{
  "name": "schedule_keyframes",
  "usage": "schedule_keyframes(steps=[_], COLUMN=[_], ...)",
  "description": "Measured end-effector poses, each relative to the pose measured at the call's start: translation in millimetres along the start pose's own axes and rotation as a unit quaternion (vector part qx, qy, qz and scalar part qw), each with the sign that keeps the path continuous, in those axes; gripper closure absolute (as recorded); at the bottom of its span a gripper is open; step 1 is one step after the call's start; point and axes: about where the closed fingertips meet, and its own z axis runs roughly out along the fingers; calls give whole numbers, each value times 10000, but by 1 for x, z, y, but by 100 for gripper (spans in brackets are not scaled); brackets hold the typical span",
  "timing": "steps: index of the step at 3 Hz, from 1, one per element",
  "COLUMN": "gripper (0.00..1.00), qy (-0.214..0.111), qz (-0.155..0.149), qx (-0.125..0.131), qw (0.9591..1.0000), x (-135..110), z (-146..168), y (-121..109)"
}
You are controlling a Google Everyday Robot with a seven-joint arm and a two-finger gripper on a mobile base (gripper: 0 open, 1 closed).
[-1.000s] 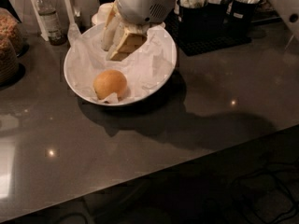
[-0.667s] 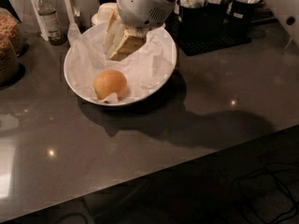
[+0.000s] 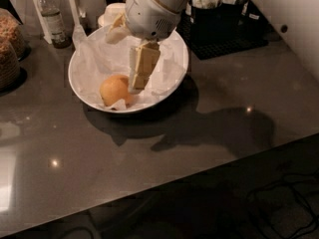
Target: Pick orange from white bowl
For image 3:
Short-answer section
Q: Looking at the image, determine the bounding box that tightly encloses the white acrylic sign holder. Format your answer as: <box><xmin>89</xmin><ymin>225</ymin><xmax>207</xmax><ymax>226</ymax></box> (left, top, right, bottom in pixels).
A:
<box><xmin>30</xmin><ymin>0</ymin><xmax>108</xmax><ymax>45</ymax></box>

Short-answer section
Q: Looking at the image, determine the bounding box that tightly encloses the black rubber mat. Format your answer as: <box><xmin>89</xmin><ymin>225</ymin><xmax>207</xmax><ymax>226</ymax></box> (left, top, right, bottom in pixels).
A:
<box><xmin>176</xmin><ymin>11</ymin><xmax>268</xmax><ymax>60</ymax></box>

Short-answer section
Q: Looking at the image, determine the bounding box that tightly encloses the white upturned cup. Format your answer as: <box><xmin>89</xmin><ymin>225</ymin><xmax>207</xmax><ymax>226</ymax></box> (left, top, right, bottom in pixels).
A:
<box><xmin>98</xmin><ymin>3</ymin><xmax>126</xmax><ymax>27</ymax></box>

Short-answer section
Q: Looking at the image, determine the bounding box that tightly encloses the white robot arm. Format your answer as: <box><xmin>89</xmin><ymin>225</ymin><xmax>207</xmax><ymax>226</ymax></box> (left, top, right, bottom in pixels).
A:
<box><xmin>106</xmin><ymin>0</ymin><xmax>319</xmax><ymax>78</ymax></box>

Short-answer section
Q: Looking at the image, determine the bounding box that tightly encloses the upper cereal jar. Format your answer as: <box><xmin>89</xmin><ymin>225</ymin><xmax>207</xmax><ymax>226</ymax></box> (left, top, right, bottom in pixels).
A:
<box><xmin>0</xmin><ymin>8</ymin><xmax>26</xmax><ymax>59</ymax></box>

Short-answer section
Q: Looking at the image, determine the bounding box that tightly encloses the orange fruit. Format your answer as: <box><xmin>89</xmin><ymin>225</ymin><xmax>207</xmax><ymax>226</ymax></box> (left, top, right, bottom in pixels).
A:
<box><xmin>100</xmin><ymin>74</ymin><xmax>133</xmax><ymax>107</ymax></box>

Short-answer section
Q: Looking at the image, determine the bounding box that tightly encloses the black labelled container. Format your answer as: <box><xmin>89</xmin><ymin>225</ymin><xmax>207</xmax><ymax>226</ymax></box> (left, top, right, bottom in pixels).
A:
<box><xmin>245</xmin><ymin>1</ymin><xmax>268</xmax><ymax>39</ymax></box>

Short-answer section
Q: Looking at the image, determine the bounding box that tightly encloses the black container with packets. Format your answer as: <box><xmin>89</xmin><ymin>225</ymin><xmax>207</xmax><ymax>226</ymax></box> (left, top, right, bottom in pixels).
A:
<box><xmin>216</xmin><ymin>0</ymin><xmax>247</xmax><ymax>40</ymax></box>

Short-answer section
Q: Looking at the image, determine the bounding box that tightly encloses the glass bottle black cap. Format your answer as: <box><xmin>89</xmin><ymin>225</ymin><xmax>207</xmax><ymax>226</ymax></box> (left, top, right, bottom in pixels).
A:
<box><xmin>38</xmin><ymin>0</ymin><xmax>71</xmax><ymax>49</ymax></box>

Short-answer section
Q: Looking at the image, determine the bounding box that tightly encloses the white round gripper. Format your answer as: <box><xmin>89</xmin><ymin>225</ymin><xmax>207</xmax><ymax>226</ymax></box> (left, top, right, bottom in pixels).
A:
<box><xmin>106</xmin><ymin>0</ymin><xmax>180</xmax><ymax>94</ymax></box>

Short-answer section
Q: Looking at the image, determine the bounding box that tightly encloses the black container with napkins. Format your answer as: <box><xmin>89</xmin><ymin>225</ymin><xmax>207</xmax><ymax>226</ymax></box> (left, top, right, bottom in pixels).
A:
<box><xmin>186</xmin><ymin>0</ymin><xmax>221</xmax><ymax>44</ymax></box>

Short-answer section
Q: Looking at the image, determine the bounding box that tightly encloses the lower cereal jar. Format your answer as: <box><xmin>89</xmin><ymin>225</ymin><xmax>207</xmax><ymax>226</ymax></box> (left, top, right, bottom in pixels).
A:
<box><xmin>0</xmin><ymin>38</ymin><xmax>20</xmax><ymax>91</ymax></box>

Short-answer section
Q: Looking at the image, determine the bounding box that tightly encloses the white bowl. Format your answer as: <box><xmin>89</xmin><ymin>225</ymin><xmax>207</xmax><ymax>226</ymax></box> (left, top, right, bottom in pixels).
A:
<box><xmin>67</xmin><ymin>24</ymin><xmax>189</xmax><ymax>115</ymax></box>

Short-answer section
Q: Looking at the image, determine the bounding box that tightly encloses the cereal jar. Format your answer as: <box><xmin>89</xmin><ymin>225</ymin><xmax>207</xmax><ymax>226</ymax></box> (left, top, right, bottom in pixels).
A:
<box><xmin>0</xmin><ymin>38</ymin><xmax>20</xmax><ymax>91</ymax></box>
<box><xmin>0</xmin><ymin>8</ymin><xmax>26</xmax><ymax>59</ymax></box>

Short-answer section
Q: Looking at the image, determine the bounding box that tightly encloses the black floor cable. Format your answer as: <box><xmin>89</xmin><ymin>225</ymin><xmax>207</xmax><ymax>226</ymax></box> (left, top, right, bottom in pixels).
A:
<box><xmin>193</xmin><ymin>171</ymin><xmax>319</xmax><ymax>239</ymax></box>

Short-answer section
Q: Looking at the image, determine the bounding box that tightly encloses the white crumpled paper liner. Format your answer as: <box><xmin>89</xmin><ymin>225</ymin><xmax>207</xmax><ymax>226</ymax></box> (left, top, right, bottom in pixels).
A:
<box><xmin>70</xmin><ymin>24</ymin><xmax>186</xmax><ymax>112</ymax></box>

